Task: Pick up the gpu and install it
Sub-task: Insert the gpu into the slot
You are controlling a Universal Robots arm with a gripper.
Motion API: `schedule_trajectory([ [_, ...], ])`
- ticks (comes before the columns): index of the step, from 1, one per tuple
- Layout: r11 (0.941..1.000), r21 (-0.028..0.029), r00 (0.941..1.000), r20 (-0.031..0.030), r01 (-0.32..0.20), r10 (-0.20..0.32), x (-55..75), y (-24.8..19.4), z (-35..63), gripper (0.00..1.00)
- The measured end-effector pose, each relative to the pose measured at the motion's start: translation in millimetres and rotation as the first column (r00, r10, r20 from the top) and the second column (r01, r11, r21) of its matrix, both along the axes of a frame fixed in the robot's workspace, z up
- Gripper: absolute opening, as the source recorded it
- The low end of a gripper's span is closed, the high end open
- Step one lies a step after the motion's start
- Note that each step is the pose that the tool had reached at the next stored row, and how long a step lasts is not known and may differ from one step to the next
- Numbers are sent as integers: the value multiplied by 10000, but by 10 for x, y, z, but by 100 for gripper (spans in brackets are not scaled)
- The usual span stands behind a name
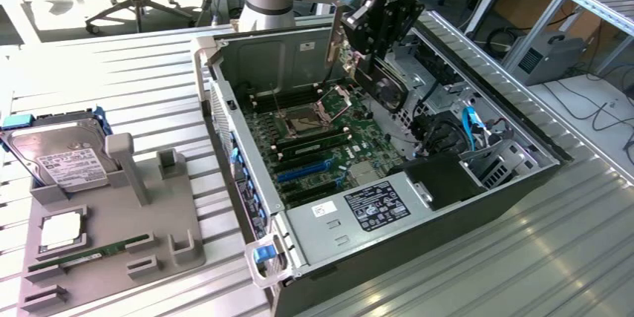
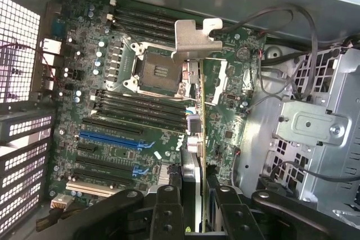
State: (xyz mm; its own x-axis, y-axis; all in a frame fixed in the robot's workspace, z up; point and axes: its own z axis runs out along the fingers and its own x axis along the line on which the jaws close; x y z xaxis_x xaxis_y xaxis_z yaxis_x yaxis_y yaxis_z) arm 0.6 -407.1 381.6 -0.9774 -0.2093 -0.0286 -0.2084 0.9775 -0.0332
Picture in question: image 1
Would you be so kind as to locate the graphics card with fan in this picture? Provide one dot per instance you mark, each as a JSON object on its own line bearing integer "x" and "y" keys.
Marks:
{"x": 386, "y": 90}

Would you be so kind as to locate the metal socket cover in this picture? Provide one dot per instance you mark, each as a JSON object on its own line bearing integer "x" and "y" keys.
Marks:
{"x": 337, "y": 99}

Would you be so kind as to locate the thin locking lever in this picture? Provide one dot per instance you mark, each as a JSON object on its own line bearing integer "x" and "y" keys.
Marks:
{"x": 278, "y": 99}

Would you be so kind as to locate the metal disk bay cage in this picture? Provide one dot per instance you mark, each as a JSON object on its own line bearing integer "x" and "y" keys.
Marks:
{"x": 394, "y": 127}

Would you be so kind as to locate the CPU socket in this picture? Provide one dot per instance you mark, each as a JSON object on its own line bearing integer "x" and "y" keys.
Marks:
{"x": 302, "y": 122}

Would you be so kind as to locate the green motherboard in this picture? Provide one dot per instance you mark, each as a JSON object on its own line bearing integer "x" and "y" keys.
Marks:
{"x": 366, "y": 135}

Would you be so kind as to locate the grey floor computer box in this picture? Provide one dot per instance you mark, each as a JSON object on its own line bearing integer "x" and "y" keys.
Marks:
{"x": 550, "y": 61}

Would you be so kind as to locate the green RAM stick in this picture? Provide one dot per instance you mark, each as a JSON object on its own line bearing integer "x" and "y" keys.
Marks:
{"x": 307, "y": 150}
{"x": 90, "y": 254}

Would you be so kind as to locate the silver chipset heat sink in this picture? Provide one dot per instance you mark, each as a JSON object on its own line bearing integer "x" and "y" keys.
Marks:
{"x": 363, "y": 174}

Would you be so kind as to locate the blue expansion slot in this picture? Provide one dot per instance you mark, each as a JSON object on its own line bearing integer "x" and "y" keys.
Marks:
{"x": 302, "y": 173}

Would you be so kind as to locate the black plastic air shroud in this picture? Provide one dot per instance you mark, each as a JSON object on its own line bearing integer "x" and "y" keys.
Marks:
{"x": 436, "y": 179}

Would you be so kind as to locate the black expansion slot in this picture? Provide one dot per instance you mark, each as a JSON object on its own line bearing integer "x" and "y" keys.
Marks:
{"x": 317, "y": 195}
{"x": 307, "y": 187}

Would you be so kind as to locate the black office chair base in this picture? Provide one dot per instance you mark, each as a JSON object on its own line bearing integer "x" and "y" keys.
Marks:
{"x": 137, "y": 3}

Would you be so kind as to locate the open black PC case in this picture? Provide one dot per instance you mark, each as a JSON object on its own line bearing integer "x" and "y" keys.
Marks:
{"x": 446, "y": 220}

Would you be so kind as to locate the grey power supply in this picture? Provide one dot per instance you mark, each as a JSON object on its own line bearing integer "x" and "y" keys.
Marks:
{"x": 337, "y": 235}

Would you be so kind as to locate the blue case latch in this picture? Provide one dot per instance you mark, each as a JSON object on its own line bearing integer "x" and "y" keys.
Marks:
{"x": 263, "y": 254}

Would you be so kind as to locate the silver hard disk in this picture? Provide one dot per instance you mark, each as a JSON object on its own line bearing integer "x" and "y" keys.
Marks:
{"x": 64, "y": 153}

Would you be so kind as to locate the grey parts rack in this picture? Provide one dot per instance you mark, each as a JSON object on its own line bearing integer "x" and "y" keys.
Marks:
{"x": 99, "y": 220}

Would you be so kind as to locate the silver CPU chip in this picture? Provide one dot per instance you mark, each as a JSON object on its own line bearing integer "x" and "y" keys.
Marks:
{"x": 59, "y": 229}

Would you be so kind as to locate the aluminium profile frame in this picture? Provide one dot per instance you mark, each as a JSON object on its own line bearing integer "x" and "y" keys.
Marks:
{"x": 594, "y": 1}

